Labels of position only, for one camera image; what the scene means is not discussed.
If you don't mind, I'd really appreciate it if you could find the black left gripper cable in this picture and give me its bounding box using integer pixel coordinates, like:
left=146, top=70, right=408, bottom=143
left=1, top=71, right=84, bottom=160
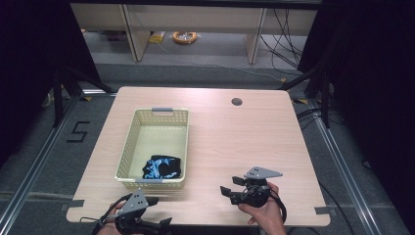
left=79, top=193, right=133, bottom=235

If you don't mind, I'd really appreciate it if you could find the black tape floor mark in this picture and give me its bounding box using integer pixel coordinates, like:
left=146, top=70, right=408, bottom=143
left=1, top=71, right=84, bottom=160
left=66, top=120, right=91, bottom=144

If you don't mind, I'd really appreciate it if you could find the cream perforated plastic basket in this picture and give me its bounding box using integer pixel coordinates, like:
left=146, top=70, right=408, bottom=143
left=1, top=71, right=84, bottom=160
left=114, top=107, right=190, bottom=191

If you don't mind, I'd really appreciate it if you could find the black curtain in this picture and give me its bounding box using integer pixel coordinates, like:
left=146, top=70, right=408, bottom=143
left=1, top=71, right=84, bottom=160
left=0, top=0, right=103, bottom=167
left=297, top=0, right=415, bottom=226

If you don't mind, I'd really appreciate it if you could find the black metal stand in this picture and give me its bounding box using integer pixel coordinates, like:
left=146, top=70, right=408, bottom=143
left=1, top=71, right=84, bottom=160
left=51, top=64, right=115, bottom=129
left=277, top=64, right=331, bottom=129

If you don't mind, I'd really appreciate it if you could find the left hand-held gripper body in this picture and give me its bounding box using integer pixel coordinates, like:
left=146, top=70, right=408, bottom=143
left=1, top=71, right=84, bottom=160
left=114, top=188, right=161, bottom=235

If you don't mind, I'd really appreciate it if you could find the bundle of black cables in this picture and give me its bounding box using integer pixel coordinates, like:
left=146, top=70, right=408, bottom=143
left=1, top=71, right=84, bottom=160
left=258, top=8, right=305, bottom=71

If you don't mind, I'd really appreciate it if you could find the blue and black fingerless glove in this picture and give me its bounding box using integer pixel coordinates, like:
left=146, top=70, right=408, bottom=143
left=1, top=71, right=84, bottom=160
left=141, top=157, right=180, bottom=180

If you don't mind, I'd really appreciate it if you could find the aluminium floor rail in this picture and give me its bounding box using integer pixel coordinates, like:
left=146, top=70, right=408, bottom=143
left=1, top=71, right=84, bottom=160
left=307, top=97, right=384, bottom=235
left=0, top=93, right=83, bottom=231

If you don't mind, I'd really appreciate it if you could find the person's right hand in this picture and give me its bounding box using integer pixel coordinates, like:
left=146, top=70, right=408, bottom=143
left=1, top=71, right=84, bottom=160
left=237, top=181, right=288, bottom=235

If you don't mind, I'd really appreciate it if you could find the black floor cable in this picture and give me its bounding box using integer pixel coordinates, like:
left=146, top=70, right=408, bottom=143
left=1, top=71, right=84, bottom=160
left=317, top=180, right=357, bottom=235

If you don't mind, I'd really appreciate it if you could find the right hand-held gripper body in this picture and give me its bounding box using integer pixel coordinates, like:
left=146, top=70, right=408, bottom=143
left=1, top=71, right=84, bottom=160
left=230, top=165, right=284, bottom=209

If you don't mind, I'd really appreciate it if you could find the yellow packet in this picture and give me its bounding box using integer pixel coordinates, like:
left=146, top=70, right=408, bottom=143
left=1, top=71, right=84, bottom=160
left=148, top=30, right=166, bottom=45

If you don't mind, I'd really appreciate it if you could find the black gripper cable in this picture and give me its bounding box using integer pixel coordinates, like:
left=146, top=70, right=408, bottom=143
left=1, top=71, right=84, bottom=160
left=269, top=191, right=289, bottom=227
left=79, top=193, right=133, bottom=235

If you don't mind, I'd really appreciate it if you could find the white desk frame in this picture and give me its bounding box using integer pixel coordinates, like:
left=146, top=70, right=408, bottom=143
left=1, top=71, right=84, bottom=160
left=69, top=3, right=319, bottom=66

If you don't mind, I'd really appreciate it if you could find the person's left hand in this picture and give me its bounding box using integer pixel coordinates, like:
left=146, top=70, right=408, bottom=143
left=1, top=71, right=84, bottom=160
left=95, top=201, right=131, bottom=235

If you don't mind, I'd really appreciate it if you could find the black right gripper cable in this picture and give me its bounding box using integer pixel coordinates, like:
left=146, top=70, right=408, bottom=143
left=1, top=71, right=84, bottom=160
left=269, top=191, right=289, bottom=227

